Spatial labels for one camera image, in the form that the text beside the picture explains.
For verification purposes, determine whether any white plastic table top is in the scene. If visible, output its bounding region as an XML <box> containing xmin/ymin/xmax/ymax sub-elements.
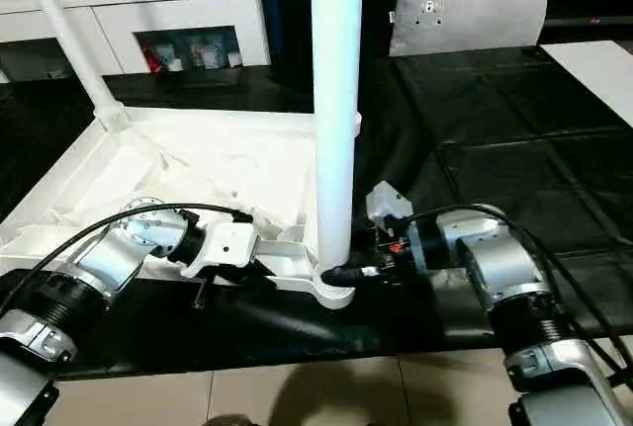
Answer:
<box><xmin>0</xmin><ymin>108</ymin><xmax>363</xmax><ymax>310</ymax></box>

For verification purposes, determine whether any black work mat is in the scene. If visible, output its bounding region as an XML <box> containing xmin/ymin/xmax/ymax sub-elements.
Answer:
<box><xmin>0</xmin><ymin>43</ymin><xmax>633</xmax><ymax>380</ymax></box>

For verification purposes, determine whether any grey cushion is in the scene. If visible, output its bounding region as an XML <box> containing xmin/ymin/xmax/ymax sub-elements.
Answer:
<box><xmin>388</xmin><ymin>0</ymin><xmax>551</xmax><ymax>57</ymax></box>

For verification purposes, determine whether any black furniture with yellow label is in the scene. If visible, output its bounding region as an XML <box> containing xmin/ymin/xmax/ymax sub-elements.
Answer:
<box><xmin>257</xmin><ymin>0</ymin><xmax>399</xmax><ymax>89</ymax></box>

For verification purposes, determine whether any white flat panel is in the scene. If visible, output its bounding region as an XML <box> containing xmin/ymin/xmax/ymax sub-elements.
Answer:
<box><xmin>542</xmin><ymin>41</ymin><xmax>633</xmax><ymax>103</ymax></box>

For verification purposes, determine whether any white glass-door cabinet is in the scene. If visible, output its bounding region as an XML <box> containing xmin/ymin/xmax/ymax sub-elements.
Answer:
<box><xmin>0</xmin><ymin>0</ymin><xmax>272</xmax><ymax>77</ymax></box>

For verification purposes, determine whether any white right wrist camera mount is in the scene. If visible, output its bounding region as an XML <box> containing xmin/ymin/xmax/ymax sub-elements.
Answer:
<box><xmin>365</xmin><ymin>182</ymin><xmax>414</xmax><ymax>235</ymax></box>

